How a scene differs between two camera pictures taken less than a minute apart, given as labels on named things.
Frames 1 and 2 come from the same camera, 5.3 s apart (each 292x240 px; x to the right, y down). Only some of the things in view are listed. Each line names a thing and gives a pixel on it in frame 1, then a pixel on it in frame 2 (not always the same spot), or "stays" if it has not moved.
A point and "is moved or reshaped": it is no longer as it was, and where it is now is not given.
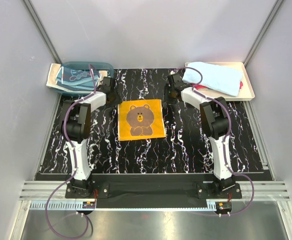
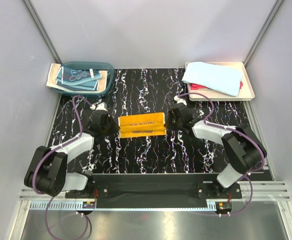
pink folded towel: x=197 y=86 stays
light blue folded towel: x=215 y=77 stays
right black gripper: x=167 y=88 to x=170 y=115
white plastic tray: x=246 y=93 stays
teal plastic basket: x=99 y=66 stays
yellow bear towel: x=140 y=119 is moved or reshaped
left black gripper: x=117 y=100 to x=115 y=128
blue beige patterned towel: x=74 y=79 stays
